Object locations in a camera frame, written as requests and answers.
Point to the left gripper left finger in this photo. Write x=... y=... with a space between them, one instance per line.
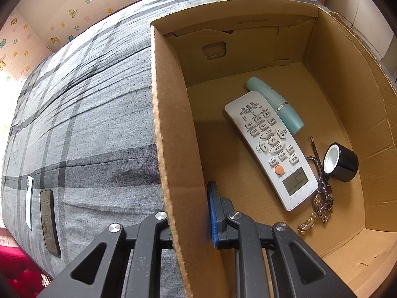
x=120 y=262

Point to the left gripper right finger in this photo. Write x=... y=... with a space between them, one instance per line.
x=270 y=260

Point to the beige wardrobe cabinet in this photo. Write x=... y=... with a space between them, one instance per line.
x=364 y=17

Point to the light teal tube bottle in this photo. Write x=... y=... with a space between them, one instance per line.
x=284 y=110

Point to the white air conditioner remote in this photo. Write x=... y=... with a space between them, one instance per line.
x=274 y=147

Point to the brown cardboard box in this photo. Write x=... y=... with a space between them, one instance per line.
x=243 y=91

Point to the teal white smartphone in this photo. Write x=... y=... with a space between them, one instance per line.
x=28 y=206

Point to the dark round glossy jar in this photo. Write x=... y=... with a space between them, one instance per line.
x=340 y=163

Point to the black smartphone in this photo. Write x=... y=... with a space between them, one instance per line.
x=48 y=223

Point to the keychain with blue fob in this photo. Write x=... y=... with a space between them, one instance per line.
x=322 y=201

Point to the grey plaid bed blanket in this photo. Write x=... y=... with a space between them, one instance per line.
x=84 y=128

